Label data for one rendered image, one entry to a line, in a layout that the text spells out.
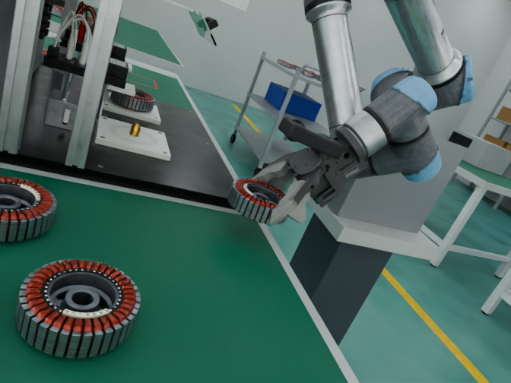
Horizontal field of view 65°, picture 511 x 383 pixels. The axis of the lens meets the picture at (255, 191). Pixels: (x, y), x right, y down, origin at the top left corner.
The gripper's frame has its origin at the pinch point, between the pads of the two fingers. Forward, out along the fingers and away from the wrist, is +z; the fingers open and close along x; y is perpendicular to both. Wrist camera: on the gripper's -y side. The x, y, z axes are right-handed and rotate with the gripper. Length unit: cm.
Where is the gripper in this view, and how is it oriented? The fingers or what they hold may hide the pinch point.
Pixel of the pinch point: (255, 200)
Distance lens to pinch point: 70.1
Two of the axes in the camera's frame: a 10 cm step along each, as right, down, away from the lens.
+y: 5.2, 6.6, 5.5
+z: -8.0, 5.9, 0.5
